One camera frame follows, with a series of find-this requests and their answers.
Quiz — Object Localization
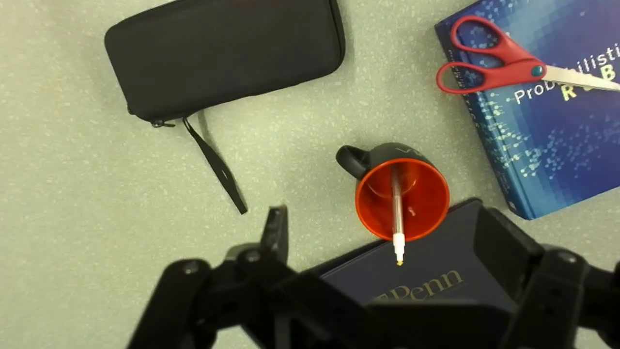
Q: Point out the blue robotics book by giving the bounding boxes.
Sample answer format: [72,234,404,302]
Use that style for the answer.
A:
[435,0,620,220]

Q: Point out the navy Penn folder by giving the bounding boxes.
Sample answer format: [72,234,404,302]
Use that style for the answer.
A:
[316,195,551,349]

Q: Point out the white pen with silver barrel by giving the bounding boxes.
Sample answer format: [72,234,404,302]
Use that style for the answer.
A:
[390,168,407,267]

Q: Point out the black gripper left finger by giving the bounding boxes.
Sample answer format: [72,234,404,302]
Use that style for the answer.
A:
[126,203,307,349]

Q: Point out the red handled scissors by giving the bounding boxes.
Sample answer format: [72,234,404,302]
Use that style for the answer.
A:
[435,13,620,96]

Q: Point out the black mug with red inside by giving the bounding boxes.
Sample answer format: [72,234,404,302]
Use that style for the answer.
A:
[334,141,452,244]

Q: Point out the black zippered pouch with strap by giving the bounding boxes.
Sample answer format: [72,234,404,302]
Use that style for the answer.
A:
[103,0,347,215]

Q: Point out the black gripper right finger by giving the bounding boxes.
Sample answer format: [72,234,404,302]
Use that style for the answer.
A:
[498,246,620,349]

